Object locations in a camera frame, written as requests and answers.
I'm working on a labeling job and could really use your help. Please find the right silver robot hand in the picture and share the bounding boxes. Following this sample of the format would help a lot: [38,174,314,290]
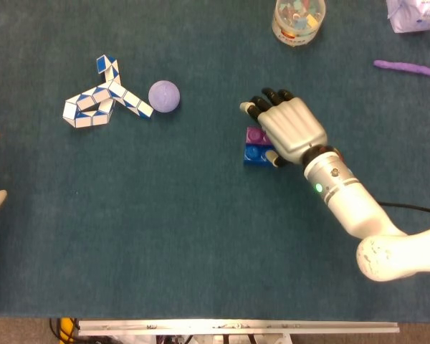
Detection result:
[239,87,328,168]

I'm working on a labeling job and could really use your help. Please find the purple lego brick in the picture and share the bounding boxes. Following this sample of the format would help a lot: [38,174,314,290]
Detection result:
[245,126,275,146]

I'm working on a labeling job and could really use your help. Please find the blue lego brick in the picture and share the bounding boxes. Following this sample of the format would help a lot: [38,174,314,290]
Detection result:
[243,143,279,167]

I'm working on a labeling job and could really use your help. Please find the clear plastic jar with clips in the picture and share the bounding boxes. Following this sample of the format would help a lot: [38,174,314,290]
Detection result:
[271,0,327,47]

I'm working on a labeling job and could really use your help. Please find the purple clay stick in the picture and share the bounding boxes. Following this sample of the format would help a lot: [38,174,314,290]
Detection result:
[373,59,430,77]

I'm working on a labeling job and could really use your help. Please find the lavender ball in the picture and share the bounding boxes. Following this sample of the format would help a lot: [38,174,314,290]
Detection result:
[148,80,181,114]

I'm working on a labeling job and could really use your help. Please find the teal felt table cloth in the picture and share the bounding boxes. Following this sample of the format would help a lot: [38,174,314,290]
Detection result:
[0,0,430,323]

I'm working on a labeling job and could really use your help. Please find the white plastic bag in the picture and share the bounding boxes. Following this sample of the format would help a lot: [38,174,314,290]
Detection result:
[386,0,430,34]

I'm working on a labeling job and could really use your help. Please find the blue white snake puzzle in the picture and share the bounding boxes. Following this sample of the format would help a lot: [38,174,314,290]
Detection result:
[62,54,154,129]

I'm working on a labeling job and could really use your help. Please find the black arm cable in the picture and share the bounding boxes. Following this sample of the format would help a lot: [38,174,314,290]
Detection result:
[376,201,430,216]

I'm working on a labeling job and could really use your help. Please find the aluminium profile rail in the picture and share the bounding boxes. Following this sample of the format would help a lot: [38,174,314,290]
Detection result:
[77,320,401,337]

